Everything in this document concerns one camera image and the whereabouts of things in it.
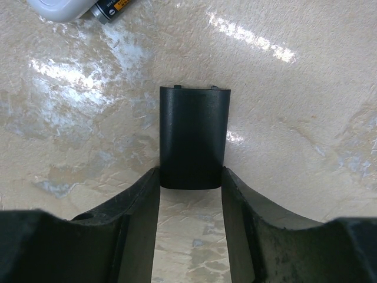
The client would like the white remote control green screen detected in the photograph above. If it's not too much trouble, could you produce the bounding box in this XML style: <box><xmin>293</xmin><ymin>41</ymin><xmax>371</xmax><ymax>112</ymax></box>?
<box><xmin>27</xmin><ymin>0</ymin><xmax>97</xmax><ymax>23</ymax></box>

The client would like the black remote battery cover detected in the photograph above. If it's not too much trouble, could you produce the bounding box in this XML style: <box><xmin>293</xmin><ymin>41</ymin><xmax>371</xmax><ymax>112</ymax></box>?
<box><xmin>160</xmin><ymin>85</ymin><xmax>231</xmax><ymax>190</ymax></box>

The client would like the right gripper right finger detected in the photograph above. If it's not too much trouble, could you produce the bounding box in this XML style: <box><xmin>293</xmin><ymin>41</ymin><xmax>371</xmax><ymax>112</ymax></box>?
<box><xmin>221</xmin><ymin>168</ymin><xmax>376</xmax><ymax>282</ymax></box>

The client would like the battery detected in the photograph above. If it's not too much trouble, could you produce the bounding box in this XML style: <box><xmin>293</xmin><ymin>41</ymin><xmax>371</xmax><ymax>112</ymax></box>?
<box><xmin>90</xmin><ymin>0</ymin><xmax>137</xmax><ymax>24</ymax></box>

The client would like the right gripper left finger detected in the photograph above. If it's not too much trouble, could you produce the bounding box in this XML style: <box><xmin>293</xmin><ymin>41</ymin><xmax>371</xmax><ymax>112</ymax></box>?
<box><xmin>1</xmin><ymin>168</ymin><xmax>160</xmax><ymax>282</ymax></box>

